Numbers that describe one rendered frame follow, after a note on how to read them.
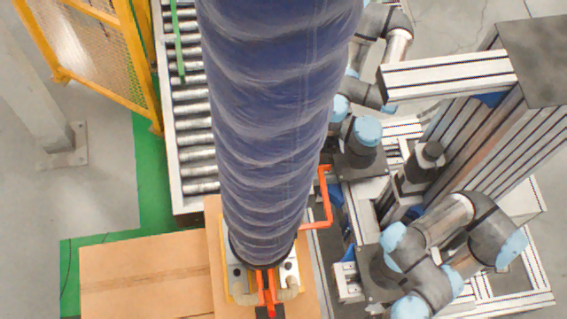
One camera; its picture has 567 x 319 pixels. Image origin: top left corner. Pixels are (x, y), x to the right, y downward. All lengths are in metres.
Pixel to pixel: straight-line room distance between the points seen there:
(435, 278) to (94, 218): 2.40
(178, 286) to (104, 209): 0.93
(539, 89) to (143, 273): 1.89
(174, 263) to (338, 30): 2.04
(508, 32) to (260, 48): 0.88
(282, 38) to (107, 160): 2.86
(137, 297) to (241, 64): 1.99
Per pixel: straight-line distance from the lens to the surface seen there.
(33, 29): 3.43
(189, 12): 3.30
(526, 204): 2.23
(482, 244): 1.67
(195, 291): 2.61
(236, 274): 2.04
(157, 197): 3.34
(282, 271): 2.07
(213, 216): 2.27
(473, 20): 4.27
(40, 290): 3.35
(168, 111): 2.89
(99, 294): 2.68
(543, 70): 1.46
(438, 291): 1.34
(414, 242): 1.35
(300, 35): 0.70
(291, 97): 0.81
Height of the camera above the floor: 3.10
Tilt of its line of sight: 66 degrees down
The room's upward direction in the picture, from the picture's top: 8 degrees clockwise
